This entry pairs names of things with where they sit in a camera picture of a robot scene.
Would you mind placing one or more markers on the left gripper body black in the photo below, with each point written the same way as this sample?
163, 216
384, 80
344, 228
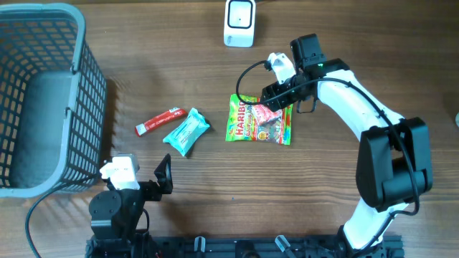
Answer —
150, 192

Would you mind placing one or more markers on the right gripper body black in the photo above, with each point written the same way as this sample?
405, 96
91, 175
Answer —
275, 89

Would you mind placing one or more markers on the teal tissue packet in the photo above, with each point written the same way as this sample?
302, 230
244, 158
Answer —
186, 134

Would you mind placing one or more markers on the green Haribo gummy bag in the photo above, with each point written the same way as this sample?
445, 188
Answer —
241, 125

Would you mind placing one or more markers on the white barcode scanner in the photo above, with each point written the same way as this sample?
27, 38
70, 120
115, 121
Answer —
239, 23

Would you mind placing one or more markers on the red stick snack packet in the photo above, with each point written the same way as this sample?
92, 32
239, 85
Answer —
170, 115

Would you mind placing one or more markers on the small red candy packet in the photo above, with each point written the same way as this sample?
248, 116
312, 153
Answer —
263, 115

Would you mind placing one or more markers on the black mounting rail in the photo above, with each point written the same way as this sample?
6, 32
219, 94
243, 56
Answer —
251, 247

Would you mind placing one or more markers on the grey plastic shopping basket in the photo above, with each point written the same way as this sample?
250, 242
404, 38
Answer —
53, 100

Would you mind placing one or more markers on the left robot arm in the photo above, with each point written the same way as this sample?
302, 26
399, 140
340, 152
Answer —
115, 213

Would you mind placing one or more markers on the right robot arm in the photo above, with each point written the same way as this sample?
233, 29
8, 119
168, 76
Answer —
393, 166

